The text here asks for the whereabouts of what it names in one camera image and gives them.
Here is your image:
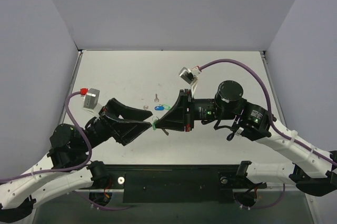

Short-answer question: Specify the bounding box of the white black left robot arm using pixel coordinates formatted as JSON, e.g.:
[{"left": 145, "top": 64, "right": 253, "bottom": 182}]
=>
[{"left": 1, "top": 98, "right": 153, "bottom": 223}]

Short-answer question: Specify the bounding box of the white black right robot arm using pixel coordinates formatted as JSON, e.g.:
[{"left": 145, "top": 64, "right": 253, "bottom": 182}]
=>
[{"left": 154, "top": 80, "right": 336, "bottom": 197}]

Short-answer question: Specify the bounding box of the green framed key tag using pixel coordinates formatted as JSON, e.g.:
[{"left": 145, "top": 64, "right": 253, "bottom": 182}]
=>
[{"left": 161, "top": 104, "right": 171, "bottom": 110}]

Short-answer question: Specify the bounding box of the blue plastic key fob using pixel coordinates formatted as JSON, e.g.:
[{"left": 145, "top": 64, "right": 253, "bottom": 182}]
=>
[{"left": 154, "top": 106, "right": 164, "bottom": 111}]

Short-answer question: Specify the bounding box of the dark grey key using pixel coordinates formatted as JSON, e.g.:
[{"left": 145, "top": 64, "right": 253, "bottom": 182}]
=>
[{"left": 154, "top": 94, "right": 160, "bottom": 103}]

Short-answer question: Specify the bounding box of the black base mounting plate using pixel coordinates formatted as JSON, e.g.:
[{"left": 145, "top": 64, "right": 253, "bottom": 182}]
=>
[{"left": 77, "top": 165, "right": 257, "bottom": 204}]

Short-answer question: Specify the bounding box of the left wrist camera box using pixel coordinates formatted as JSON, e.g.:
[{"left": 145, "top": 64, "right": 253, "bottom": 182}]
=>
[{"left": 83, "top": 88, "right": 100, "bottom": 110}]

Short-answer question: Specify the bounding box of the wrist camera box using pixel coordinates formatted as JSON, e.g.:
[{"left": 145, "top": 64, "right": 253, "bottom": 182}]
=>
[
  {"left": 179, "top": 67, "right": 200, "bottom": 84},
  {"left": 83, "top": 88, "right": 100, "bottom": 110}
]

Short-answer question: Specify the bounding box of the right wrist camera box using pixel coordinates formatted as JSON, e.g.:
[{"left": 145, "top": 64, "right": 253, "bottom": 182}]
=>
[{"left": 179, "top": 67, "right": 200, "bottom": 84}]

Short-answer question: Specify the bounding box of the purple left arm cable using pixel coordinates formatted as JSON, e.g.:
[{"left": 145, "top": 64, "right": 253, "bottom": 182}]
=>
[{"left": 0, "top": 88, "right": 132, "bottom": 211}]

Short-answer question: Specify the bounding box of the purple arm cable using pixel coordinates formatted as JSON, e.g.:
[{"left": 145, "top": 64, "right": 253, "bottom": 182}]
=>
[
  {"left": 193, "top": 58, "right": 337, "bottom": 210},
  {"left": 0, "top": 88, "right": 132, "bottom": 211}
]

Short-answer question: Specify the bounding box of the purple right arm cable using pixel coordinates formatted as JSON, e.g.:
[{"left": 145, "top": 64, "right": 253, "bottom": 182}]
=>
[{"left": 193, "top": 58, "right": 337, "bottom": 210}]

